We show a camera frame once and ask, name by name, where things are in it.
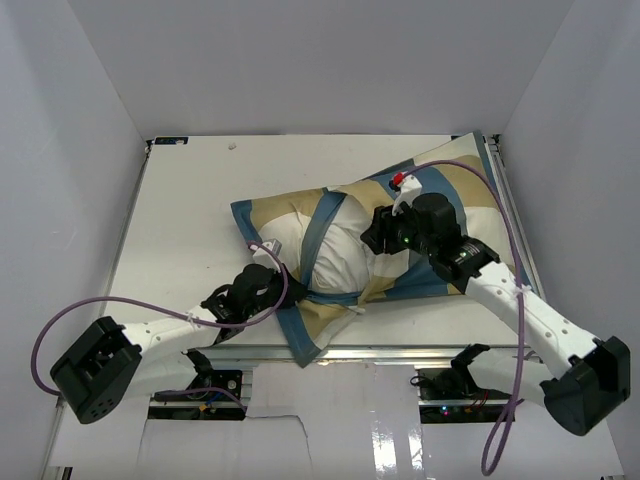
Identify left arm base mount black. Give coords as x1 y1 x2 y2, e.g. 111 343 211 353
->
153 349 246 412

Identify blue beige white checked pillowcase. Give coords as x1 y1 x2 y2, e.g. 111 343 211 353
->
231 132 515 367

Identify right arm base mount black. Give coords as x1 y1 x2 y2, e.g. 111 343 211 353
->
409 344 510 423

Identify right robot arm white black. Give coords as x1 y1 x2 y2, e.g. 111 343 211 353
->
361 193 631 436

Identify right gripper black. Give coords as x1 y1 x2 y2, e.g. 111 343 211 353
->
360 198 436 259

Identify white pillow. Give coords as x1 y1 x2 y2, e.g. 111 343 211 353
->
259 194 386 296

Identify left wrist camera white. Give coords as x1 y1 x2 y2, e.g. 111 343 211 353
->
248 239 282 268

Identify blue label left corner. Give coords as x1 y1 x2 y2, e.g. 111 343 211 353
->
153 136 189 146

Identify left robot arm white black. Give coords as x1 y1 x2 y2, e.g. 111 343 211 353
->
50 264 309 424

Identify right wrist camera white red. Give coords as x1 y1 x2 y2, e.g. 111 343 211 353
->
389 172 422 216

